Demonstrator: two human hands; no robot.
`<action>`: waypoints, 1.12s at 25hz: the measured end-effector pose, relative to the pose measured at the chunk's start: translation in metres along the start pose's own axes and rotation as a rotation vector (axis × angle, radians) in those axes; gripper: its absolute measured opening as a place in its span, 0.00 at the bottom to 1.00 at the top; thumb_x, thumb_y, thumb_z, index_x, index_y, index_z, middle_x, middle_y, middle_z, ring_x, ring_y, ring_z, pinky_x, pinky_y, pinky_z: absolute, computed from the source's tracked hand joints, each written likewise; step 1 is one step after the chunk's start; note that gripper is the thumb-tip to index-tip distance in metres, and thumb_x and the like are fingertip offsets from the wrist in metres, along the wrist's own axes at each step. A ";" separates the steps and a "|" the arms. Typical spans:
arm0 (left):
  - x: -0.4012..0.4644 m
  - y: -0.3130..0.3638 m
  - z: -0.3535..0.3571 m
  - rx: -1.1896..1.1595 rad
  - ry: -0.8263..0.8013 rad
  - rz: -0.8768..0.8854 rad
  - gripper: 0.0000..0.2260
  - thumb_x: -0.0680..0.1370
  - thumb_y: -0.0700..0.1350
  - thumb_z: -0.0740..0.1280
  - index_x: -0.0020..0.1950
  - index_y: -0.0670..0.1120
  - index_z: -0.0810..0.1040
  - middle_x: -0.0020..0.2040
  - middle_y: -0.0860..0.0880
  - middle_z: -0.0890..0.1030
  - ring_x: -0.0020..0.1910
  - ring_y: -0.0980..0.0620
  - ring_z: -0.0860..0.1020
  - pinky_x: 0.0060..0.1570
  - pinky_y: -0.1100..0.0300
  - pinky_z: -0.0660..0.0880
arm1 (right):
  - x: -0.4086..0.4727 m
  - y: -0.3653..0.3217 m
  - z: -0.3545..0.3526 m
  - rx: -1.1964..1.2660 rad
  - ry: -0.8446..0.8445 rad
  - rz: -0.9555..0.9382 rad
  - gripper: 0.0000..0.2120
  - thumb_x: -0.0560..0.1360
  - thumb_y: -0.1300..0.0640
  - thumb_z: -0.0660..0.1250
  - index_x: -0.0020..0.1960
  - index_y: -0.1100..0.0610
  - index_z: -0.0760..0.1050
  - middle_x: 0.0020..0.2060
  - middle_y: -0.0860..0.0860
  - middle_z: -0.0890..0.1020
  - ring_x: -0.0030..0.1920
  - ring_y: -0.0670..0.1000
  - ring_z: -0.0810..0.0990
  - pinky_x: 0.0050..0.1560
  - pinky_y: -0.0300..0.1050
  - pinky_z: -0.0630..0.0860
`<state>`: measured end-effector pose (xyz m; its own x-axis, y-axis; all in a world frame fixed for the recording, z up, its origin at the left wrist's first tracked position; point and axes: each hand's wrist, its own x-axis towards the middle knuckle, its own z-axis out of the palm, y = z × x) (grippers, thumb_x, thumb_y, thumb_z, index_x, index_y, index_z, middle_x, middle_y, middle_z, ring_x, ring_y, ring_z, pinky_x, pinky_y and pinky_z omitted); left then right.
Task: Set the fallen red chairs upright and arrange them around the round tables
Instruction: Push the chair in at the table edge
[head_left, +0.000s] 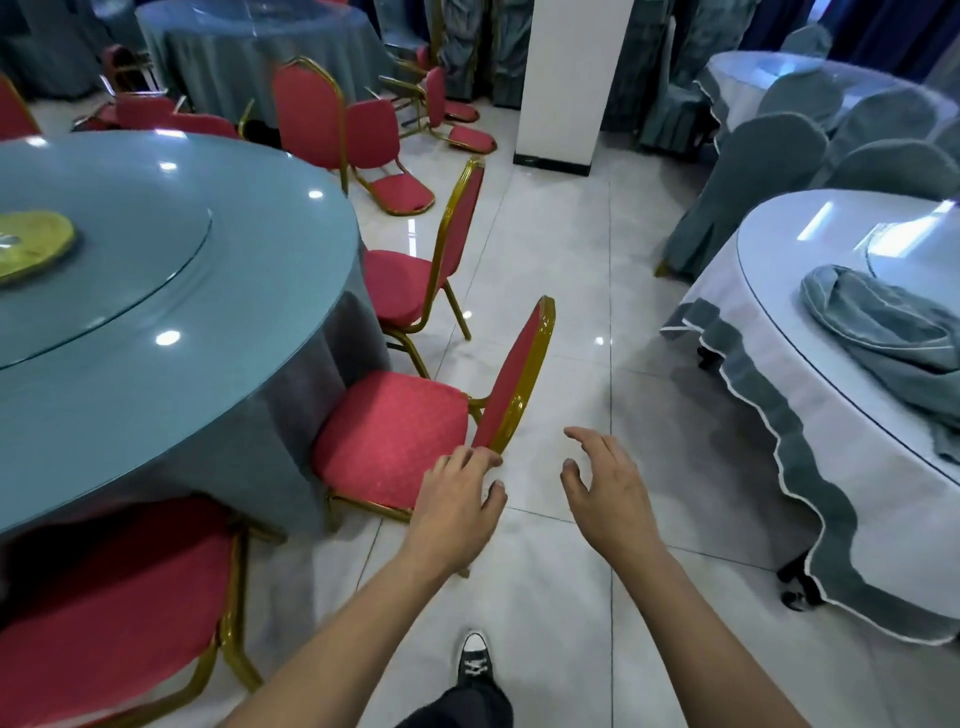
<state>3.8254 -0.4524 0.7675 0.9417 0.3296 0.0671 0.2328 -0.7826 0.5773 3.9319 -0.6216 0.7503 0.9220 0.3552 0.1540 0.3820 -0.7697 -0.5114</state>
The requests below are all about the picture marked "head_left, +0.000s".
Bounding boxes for yellow turntable base disc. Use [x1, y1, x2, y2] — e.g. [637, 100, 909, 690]
[0, 209, 79, 288]

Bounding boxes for white clothed table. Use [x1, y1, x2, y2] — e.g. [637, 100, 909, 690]
[695, 50, 960, 155]
[659, 187, 960, 646]

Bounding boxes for person's left hand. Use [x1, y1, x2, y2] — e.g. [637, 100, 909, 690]
[401, 446, 509, 579]

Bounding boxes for dark blue curtain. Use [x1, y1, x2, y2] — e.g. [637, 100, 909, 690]
[738, 0, 960, 69]

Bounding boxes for grey folded cloth pile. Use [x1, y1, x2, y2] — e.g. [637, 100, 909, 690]
[798, 263, 960, 466]

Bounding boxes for black trousers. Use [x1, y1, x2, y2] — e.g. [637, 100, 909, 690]
[395, 678, 515, 728]

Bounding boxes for person's right forearm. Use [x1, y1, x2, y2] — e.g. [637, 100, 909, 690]
[622, 551, 811, 728]

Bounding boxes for person's left forearm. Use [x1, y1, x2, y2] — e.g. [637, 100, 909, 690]
[221, 547, 451, 728]

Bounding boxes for person's right hand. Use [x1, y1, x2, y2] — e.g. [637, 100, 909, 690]
[560, 425, 669, 575]

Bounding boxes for black white canvas sneaker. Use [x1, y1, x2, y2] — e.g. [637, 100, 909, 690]
[457, 631, 496, 688]

